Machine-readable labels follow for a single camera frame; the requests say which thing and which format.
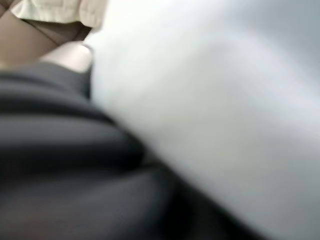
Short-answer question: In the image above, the white pillow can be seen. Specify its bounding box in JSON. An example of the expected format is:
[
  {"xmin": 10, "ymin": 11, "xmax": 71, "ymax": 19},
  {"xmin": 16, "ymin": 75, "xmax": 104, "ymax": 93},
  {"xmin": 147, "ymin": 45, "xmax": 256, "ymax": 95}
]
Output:
[{"xmin": 83, "ymin": 0, "xmax": 320, "ymax": 240}]

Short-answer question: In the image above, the beige bed cover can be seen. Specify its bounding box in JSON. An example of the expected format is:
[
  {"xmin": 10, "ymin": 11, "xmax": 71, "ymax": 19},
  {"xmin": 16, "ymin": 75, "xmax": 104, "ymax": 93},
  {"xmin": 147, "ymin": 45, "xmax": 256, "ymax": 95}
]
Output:
[{"xmin": 11, "ymin": 0, "xmax": 110, "ymax": 32}]

